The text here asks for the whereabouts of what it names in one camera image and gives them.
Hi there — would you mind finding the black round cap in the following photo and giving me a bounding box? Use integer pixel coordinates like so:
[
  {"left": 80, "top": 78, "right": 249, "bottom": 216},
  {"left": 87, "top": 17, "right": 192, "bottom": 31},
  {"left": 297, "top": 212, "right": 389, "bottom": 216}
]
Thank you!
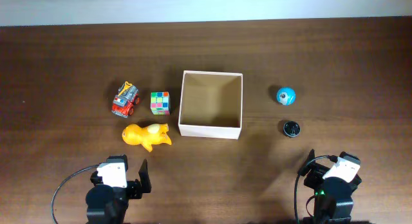
[{"left": 283, "top": 120, "right": 301, "bottom": 138}]

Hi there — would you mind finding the orange rubber duck toy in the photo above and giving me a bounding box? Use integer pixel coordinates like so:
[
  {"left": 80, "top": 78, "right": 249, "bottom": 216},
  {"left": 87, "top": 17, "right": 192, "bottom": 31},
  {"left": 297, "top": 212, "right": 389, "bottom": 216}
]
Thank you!
[{"left": 121, "top": 124, "right": 172, "bottom": 152}]

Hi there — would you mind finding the blue white ball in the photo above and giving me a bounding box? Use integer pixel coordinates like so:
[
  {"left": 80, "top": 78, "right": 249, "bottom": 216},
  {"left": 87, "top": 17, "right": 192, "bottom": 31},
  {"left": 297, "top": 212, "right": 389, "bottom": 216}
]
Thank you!
[{"left": 276, "top": 87, "right": 296, "bottom": 106}]

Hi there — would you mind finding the red toy fire truck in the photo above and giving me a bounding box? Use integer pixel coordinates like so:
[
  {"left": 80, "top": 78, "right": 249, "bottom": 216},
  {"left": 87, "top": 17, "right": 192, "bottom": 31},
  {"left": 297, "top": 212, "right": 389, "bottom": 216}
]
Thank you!
[{"left": 111, "top": 81, "right": 140, "bottom": 118}]

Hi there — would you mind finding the colourful puzzle cube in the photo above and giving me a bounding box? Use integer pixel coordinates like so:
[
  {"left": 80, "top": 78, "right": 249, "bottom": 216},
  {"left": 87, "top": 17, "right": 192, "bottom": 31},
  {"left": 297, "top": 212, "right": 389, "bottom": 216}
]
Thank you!
[{"left": 150, "top": 91, "right": 170, "bottom": 115}]

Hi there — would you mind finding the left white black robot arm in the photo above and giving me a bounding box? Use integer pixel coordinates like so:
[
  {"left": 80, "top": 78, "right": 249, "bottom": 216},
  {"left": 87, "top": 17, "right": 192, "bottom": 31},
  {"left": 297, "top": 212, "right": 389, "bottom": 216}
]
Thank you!
[{"left": 86, "top": 154, "right": 151, "bottom": 224}]

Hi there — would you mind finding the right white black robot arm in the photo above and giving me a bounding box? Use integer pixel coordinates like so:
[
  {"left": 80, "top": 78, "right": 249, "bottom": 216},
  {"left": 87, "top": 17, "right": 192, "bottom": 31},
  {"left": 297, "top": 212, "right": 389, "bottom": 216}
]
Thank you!
[{"left": 294, "top": 150, "right": 362, "bottom": 224}]

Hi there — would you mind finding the open white cardboard box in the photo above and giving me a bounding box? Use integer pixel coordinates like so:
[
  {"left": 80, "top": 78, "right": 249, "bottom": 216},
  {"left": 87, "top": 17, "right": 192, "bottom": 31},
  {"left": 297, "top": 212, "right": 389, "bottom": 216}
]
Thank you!
[{"left": 178, "top": 70, "right": 243, "bottom": 140}]

